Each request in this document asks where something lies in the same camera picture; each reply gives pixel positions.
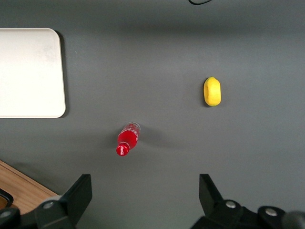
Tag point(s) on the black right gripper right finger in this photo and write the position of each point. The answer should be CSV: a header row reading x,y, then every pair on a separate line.
x,y
214,207

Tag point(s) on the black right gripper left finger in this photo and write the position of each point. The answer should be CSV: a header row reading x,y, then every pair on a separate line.
x,y
71,205

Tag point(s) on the wooden drawer cabinet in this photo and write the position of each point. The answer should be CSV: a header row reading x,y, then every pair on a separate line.
x,y
23,188

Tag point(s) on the red cola bottle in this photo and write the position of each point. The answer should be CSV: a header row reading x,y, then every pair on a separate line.
x,y
127,139

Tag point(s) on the yellow toy lemon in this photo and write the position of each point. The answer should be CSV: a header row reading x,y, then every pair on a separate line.
x,y
212,91

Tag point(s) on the beige rectangular plastic tray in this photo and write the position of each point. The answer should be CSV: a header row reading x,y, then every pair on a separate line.
x,y
28,74

